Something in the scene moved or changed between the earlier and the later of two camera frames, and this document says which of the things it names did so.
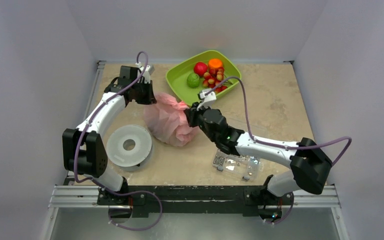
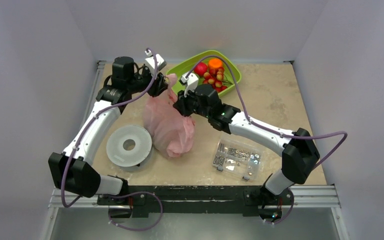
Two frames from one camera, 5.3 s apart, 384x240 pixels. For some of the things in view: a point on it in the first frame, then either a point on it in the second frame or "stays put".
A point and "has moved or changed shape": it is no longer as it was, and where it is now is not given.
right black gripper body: (194, 116) -> (183, 105)
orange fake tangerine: (213, 63) stays put
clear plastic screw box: (246, 167) stays put
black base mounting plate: (238, 200) stays put
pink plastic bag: (166, 118) has moved or changed shape
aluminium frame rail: (86, 197) stays put
